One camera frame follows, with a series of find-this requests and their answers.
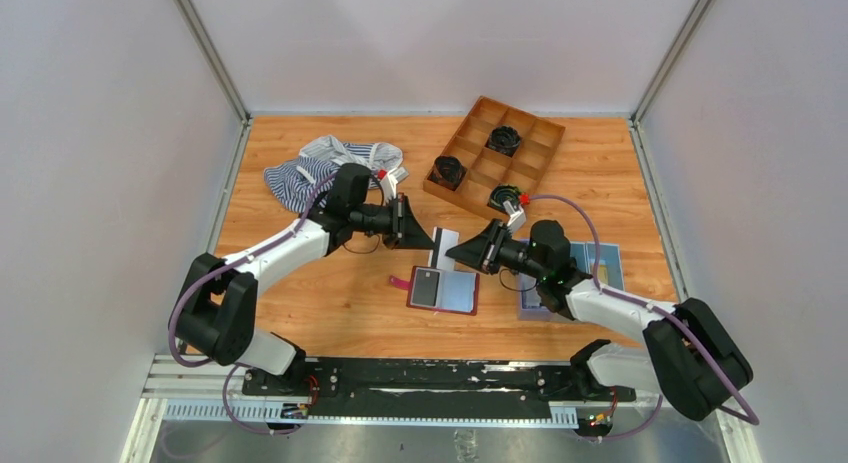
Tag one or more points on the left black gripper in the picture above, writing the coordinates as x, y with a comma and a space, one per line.
400, 220

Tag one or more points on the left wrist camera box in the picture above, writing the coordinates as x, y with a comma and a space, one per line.
389, 181

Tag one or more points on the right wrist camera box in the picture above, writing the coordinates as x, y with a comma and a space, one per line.
516, 215

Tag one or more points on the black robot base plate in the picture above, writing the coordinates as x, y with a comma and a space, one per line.
433, 389

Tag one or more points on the black rolled belt left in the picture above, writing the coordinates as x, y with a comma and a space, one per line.
447, 172

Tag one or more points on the silver item in organizer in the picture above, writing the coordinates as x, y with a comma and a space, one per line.
529, 299

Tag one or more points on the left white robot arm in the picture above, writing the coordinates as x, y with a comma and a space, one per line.
214, 317

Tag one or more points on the wooden compartment tray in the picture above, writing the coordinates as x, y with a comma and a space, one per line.
486, 169

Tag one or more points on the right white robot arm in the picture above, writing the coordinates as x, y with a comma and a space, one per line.
685, 354

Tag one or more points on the striped blue white cloth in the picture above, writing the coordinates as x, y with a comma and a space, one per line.
293, 181

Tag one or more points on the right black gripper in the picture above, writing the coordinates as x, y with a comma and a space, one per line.
493, 247

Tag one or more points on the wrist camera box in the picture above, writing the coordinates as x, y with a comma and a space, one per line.
389, 181
516, 215

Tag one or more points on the blue plastic organizer box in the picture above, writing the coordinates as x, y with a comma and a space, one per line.
584, 254

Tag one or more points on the black rolled belt top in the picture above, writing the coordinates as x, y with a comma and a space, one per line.
504, 140

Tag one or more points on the gold item in organizer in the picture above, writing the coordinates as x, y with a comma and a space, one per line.
605, 275

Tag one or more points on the black yellow rolled belt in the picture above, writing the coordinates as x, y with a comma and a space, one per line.
505, 198

